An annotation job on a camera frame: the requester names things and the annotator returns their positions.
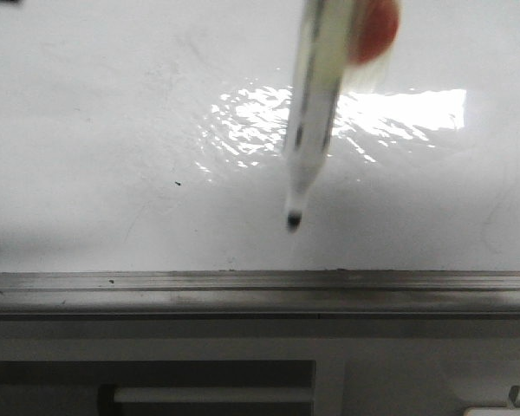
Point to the white marker with black tip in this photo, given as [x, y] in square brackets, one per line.
[344, 46]

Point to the white cabinet below whiteboard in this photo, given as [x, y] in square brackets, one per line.
[260, 366]

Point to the white whiteboard with aluminium frame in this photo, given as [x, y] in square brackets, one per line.
[142, 168]

